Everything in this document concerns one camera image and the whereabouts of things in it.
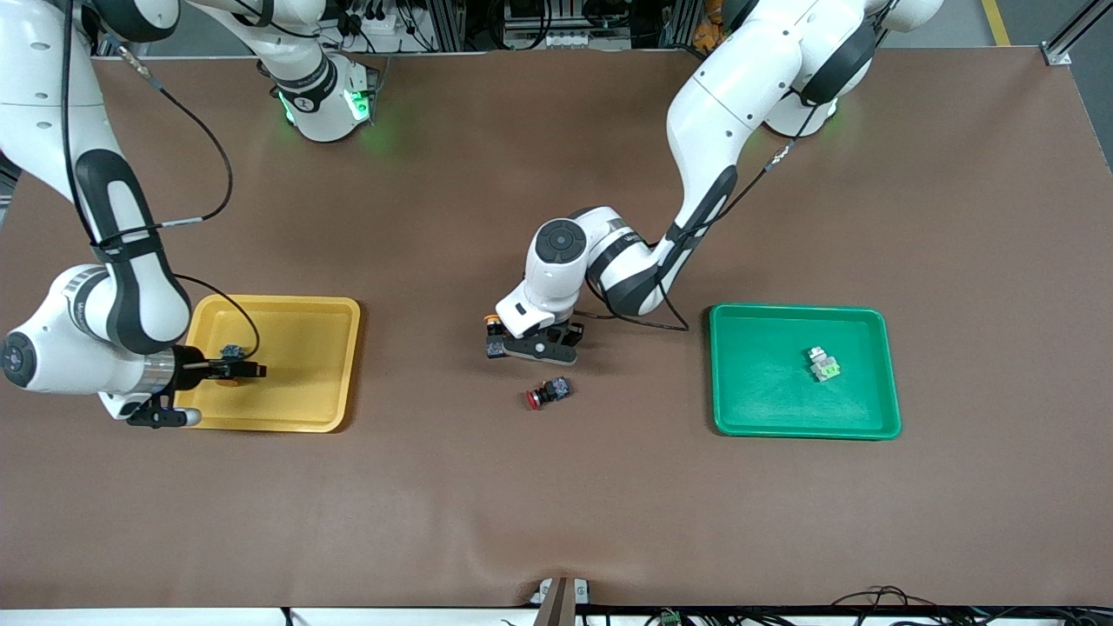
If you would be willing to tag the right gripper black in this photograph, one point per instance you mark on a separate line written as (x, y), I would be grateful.
(190, 368)

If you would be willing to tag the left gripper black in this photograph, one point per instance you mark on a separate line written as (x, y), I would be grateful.
(571, 337)

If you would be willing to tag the yellow push button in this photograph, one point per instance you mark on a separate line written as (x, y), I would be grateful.
(494, 349)
(231, 351)

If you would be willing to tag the green push button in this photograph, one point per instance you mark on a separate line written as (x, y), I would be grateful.
(823, 365)

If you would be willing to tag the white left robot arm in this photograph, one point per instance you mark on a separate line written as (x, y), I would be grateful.
(739, 87)

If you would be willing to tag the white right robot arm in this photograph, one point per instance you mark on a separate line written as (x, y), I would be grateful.
(52, 356)

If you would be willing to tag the yellow plastic tray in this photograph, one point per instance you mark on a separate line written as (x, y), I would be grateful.
(296, 391)

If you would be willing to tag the red push button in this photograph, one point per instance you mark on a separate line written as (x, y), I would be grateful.
(549, 393)

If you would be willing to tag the brown table mat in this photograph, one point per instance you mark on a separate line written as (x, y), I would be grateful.
(556, 504)

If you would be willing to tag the green plastic tray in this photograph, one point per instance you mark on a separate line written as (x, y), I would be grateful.
(765, 391)

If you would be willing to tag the white socket bar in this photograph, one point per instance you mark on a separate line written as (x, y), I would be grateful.
(552, 40)

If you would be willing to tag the small green connector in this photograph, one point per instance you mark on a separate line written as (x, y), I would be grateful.
(669, 617)

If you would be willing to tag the orange packets pile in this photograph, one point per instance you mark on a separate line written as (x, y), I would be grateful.
(709, 30)

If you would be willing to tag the white power strip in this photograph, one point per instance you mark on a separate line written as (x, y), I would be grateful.
(387, 35)

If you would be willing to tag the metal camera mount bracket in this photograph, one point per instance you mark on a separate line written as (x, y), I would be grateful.
(559, 600)

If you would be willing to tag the aluminium frame post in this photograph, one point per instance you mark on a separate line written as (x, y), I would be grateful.
(1074, 39)

